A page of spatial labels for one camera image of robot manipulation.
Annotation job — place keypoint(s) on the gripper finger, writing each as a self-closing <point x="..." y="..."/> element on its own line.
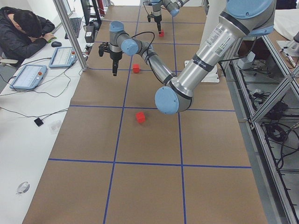
<point x="115" y="67"/>
<point x="159" y="26"/>

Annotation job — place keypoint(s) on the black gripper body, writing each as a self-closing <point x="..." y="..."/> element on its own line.
<point x="115" y="56"/>
<point x="158" y="18"/>

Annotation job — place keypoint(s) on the red block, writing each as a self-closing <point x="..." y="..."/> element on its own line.
<point x="161" y="33"/>
<point x="136" y="68"/>
<point x="140" y="117"/>

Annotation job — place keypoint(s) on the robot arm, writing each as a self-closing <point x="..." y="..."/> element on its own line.
<point x="239" y="18"/>
<point x="172" y="7"/>

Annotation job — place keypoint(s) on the far teach pendant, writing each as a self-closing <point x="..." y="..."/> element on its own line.
<point x="63" y="57"/>

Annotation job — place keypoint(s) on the teach pendant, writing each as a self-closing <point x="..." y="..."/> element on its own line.
<point x="63" y="57"/>
<point x="29" y="77"/>

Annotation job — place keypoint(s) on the black keyboard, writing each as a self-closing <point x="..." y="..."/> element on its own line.
<point x="76" y="25"/>

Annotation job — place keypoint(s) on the black computer mouse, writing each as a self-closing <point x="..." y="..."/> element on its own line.
<point x="56" y="44"/>

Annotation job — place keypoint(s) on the near teach pendant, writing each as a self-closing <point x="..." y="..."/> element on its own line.
<point x="29" y="77"/>

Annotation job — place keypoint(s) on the seated person dark jacket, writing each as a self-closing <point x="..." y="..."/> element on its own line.
<point x="22" y="34"/>

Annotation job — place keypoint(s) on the small black square device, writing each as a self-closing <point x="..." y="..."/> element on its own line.
<point x="38" y="122"/>

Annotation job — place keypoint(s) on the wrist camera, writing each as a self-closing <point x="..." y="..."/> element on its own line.
<point x="149" y="17"/>
<point x="103" y="48"/>

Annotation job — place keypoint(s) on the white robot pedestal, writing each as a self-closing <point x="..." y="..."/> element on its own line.
<point x="201" y="65"/>

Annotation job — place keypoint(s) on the aluminium frame post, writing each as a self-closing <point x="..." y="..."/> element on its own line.
<point x="62" y="12"/>

